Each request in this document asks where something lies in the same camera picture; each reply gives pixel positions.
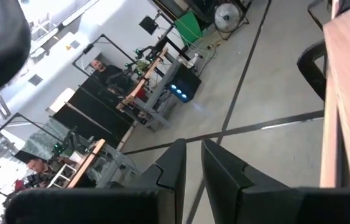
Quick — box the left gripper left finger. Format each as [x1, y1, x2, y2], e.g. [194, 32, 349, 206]
[5, 138, 187, 224]

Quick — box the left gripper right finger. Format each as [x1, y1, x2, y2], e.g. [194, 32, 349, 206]
[201, 139, 350, 224]

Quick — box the green screen panel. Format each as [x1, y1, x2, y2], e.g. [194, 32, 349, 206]
[173, 11, 204, 47]

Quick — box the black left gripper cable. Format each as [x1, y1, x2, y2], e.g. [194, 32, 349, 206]
[0, 0, 32, 100]

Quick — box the round grey floor fan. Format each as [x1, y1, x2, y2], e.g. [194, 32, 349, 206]
[213, 1, 251, 41]

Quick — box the black computer with blue lights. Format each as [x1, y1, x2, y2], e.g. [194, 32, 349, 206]
[166, 63, 203, 103]

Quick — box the thin black metal stand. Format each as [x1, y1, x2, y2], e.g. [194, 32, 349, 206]
[71, 33, 139, 78]
[0, 112, 65, 154]

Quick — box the black monitor screen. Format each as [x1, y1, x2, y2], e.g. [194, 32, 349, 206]
[139, 15, 160, 35]

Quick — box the small green desk plant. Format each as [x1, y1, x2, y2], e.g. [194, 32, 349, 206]
[136, 60, 150, 74]

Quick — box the black lab desk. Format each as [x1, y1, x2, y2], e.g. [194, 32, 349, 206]
[116, 46, 182, 131]

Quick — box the black partition panel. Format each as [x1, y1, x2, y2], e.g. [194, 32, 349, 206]
[52, 76, 136, 149]

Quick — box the light wooden lab table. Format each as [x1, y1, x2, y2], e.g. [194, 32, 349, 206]
[65, 139, 138, 189]

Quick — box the person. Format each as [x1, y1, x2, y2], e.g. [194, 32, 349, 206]
[90, 58, 135, 94]
[12, 157, 58, 191]

